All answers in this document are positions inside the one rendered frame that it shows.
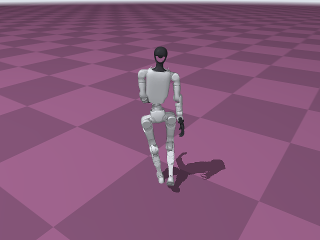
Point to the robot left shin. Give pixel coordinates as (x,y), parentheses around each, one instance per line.
(156,162)

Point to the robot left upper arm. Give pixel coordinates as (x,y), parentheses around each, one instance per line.
(142,83)

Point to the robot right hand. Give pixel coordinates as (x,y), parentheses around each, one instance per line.
(181,122)

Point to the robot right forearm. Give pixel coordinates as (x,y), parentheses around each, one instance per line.
(179,108)

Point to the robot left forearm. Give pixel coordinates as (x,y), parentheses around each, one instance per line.
(144,100)

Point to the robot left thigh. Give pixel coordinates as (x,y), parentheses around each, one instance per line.
(146,122)

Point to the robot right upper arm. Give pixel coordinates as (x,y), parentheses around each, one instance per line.
(176,86)

